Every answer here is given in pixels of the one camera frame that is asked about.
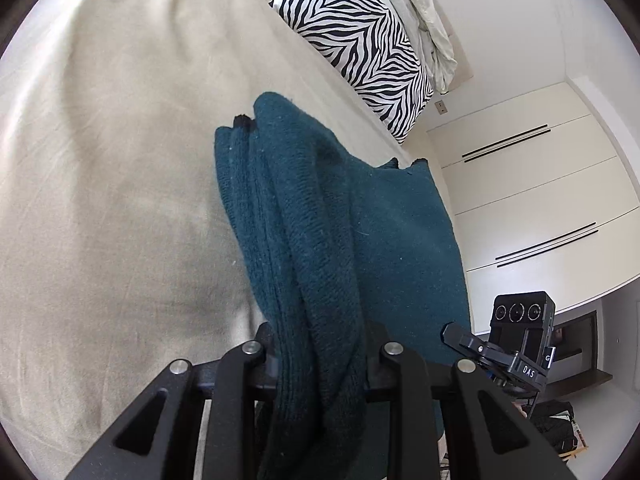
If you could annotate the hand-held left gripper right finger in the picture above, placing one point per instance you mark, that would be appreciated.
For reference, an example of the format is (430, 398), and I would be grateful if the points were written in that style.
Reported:
(410, 395)

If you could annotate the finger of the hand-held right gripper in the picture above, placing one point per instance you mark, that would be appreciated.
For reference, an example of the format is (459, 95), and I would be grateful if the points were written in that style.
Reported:
(467, 341)

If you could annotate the white wall socket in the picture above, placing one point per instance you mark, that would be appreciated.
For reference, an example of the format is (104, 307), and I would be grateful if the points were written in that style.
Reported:
(440, 107)

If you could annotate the crumpled white duvet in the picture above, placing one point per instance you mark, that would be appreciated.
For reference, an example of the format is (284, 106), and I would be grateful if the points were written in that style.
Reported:
(430, 25)

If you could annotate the teal knitted sweater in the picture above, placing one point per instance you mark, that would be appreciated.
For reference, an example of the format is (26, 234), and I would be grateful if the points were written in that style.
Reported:
(320, 260)

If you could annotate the dark wooden shelf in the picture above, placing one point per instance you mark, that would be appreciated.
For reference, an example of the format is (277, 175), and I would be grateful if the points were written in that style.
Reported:
(585, 375)

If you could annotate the black bag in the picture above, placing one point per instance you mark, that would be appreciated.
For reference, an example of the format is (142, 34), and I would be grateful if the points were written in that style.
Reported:
(555, 425)

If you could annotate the zebra print pillow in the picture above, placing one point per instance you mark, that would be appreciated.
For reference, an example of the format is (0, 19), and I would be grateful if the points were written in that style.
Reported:
(360, 40)

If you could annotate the white wardrobe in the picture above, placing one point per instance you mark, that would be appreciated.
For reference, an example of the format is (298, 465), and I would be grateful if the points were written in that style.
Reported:
(540, 190)

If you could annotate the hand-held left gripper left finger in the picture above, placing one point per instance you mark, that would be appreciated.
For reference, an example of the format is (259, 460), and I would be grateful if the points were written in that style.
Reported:
(235, 390)

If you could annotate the bed with beige sheet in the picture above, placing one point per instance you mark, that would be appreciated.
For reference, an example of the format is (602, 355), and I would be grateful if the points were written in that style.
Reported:
(125, 160)

